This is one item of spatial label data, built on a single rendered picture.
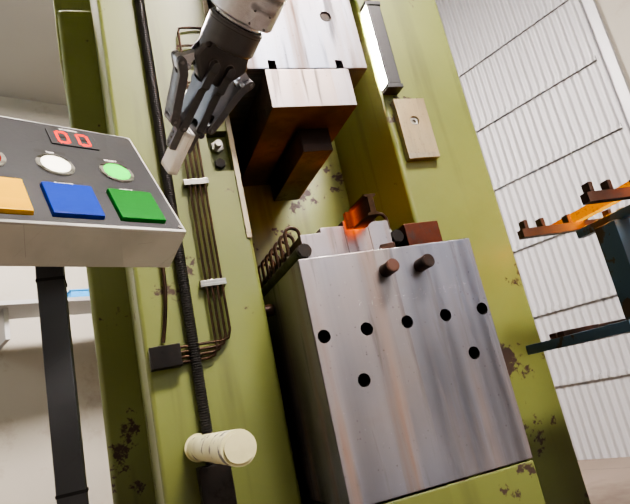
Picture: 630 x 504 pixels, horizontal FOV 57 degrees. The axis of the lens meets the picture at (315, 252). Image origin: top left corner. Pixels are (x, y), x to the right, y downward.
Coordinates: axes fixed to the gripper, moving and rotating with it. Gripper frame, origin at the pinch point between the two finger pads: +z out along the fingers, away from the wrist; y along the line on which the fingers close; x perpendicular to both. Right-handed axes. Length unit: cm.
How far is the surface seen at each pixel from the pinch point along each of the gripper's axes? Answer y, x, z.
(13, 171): -16.5, 10.4, 14.0
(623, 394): 324, -26, 80
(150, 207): 2.1, 3.1, 12.5
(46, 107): 157, 439, 199
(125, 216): -3.1, 0.3, 12.9
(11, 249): -18.0, -1.3, 19.2
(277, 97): 36.3, 28.0, -3.5
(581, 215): 90, -20, -15
